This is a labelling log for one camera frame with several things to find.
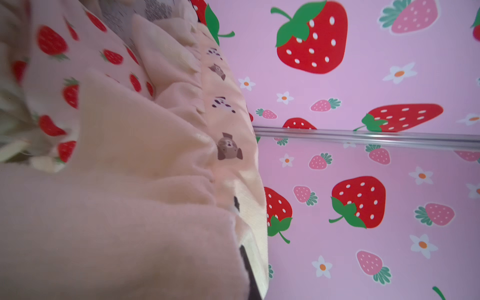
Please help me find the white strawberry-print pillowcase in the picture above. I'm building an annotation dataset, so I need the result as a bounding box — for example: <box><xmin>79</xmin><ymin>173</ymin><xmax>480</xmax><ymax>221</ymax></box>
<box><xmin>1</xmin><ymin>1</ymin><xmax>155</xmax><ymax>172</ymax></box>

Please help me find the aluminium frame post right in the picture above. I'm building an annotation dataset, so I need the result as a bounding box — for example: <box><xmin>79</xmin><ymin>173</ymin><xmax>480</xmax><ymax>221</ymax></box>
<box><xmin>254</xmin><ymin>126</ymin><xmax>480</xmax><ymax>151</ymax></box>

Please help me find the cream bear-print pillow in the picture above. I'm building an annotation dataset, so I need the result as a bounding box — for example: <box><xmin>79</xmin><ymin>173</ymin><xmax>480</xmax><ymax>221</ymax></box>
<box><xmin>132</xmin><ymin>11</ymin><xmax>269</xmax><ymax>300</ymax></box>

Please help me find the cream cookie-print pillow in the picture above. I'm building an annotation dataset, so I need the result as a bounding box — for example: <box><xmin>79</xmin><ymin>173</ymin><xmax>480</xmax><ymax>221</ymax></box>
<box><xmin>1</xmin><ymin>71</ymin><xmax>250</xmax><ymax>300</ymax></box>

